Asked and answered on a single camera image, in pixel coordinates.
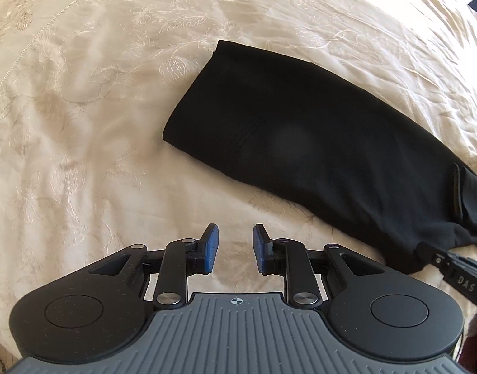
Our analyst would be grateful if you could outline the black pants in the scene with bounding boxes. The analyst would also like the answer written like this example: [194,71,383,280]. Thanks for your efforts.
[163,40,477,276]

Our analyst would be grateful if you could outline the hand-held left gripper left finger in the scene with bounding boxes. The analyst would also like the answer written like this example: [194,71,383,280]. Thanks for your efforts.
[87,223,220,308]

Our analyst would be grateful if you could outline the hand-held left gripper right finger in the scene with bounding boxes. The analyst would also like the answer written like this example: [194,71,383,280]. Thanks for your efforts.
[253,224,388,308]

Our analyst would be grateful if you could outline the person's dark red clothing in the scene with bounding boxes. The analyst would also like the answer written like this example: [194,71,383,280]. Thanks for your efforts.
[461,312,477,374]

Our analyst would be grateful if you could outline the beige embroidered bedspread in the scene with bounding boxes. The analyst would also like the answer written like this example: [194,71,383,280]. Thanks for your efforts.
[0,0,477,361]

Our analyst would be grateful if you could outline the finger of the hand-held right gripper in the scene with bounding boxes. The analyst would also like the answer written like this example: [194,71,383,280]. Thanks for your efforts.
[416,242,450,270]
[451,165,477,227]

